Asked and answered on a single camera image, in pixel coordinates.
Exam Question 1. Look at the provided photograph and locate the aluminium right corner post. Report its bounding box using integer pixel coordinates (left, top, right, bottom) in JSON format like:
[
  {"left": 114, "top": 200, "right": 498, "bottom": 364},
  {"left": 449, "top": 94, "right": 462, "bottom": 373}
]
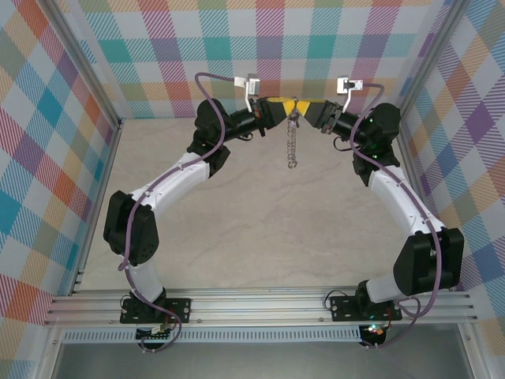
[{"left": 390, "top": 0, "right": 469, "bottom": 123}]

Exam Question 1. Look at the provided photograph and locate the grey metal sheet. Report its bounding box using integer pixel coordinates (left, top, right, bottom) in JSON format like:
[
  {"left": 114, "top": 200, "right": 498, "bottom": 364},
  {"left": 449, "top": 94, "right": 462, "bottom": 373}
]
[{"left": 50, "top": 341, "right": 474, "bottom": 379}]

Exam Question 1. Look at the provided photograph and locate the aluminium left side frame rail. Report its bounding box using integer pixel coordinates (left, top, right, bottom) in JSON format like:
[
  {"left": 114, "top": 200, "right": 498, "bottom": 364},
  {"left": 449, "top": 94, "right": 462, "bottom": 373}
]
[{"left": 69, "top": 118, "right": 125, "bottom": 297}]

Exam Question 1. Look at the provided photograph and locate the large metal keyring with rings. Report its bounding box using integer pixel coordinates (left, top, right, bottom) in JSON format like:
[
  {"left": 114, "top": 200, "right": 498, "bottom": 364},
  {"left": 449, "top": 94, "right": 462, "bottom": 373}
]
[{"left": 284, "top": 108, "right": 301, "bottom": 171}]

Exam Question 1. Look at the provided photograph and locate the aluminium left corner post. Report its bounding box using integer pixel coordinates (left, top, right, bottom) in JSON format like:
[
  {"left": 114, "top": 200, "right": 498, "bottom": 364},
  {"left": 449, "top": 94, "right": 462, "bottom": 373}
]
[{"left": 41, "top": 0, "right": 123, "bottom": 129}]

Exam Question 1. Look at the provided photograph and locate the white slotted cable duct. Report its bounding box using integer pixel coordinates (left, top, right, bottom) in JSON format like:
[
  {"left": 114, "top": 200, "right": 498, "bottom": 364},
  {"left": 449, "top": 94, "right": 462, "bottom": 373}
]
[{"left": 62, "top": 325, "right": 363, "bottom": 343}]

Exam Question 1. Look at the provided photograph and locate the aluminium corner post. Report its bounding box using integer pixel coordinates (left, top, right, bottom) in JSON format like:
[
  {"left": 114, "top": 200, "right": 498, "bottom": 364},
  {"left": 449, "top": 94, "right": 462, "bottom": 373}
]
[
  {"left": 41, "top": 0, "right": 123, "bottom": 129},
  {"left": 390, "top": 0, "right": 469, "bottom": 123}
]

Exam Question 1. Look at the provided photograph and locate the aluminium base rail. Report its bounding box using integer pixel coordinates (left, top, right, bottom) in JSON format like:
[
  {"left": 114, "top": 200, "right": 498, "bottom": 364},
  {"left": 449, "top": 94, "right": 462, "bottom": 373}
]
[{"left": 42, "top": 287, "right": 479, "bottom": 328}]

